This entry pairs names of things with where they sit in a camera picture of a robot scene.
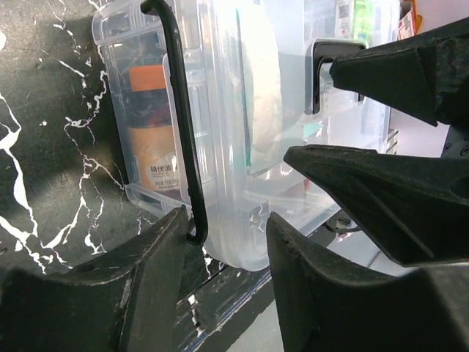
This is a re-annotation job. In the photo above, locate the clear plastic box lid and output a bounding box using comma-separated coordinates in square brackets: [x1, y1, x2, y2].
[205, 1, 399, 271]

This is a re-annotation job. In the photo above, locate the white swab packet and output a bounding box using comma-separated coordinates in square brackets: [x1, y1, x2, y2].
[238, 1, 283, 173]

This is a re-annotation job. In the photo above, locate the white medicine carton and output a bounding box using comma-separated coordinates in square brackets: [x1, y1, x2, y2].
[397, 0, 423, 40]

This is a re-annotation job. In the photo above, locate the small green packet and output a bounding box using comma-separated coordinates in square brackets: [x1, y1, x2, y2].
[352, 0, 374, 43]

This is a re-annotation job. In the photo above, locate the brown bottle orange cap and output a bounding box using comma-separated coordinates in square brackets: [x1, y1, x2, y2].
[128, 65, 180, 199]

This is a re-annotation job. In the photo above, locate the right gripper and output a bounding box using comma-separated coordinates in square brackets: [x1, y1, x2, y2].
[284, 18, 469, 267]

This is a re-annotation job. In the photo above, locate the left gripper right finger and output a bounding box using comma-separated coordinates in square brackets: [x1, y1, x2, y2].
[267, 213, 468, 351]

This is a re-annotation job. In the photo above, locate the teal white ointment tube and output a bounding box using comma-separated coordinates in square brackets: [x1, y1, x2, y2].
[236, 7, 254, 169]

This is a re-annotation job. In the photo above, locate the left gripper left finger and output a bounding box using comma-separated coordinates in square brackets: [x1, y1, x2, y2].
[1, 208, 188, 351]

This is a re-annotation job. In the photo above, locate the clear plastic storage box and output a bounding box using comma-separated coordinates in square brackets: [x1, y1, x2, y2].
[92, 1, 269, 270]

